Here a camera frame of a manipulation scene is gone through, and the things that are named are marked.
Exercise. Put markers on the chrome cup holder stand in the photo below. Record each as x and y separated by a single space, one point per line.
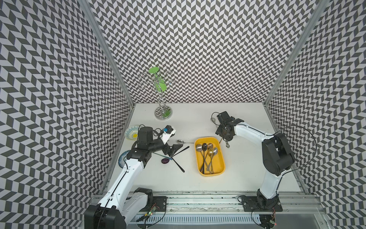
163 111

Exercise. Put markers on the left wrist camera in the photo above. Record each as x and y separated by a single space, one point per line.
168 131

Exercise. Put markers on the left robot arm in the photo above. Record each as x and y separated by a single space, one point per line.
116 210

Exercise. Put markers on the aluminium corner post right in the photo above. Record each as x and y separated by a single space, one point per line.
320 8

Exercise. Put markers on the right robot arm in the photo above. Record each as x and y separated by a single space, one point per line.
277 157

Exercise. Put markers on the aluminium corner post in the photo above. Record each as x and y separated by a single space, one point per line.
320 8
85 7

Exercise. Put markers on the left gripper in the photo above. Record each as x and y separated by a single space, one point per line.
171 151

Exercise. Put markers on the silver spoon with flared handle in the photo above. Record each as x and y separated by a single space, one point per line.
183 142

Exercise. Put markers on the purple spoon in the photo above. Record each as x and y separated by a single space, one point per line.
178 165

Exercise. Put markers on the green plastic cup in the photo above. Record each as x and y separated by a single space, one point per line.
158 81

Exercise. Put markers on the aluminium front rail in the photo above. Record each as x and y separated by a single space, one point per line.
222 202

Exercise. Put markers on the yellow plastic storage box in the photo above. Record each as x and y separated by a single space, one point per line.
209 157

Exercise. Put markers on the silver teaspoon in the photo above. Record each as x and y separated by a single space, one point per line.
199 149

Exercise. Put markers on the blue patterned plate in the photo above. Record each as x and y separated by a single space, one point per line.
122 159

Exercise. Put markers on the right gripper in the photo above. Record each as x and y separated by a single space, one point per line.
218 131

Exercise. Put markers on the teal handled iridescent spoon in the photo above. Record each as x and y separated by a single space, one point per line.
162 156

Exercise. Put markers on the ornate gold spoon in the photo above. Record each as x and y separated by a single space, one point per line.
209 167

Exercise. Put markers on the aluminium corner post left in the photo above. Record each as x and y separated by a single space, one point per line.
85 7

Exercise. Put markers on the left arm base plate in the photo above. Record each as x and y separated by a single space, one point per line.
158 202

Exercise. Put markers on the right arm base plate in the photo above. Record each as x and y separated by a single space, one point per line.
261 204

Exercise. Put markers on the large silver spoon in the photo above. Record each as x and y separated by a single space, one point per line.
210 146

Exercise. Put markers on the yellow blue patterned bowl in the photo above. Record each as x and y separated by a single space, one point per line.
132 132

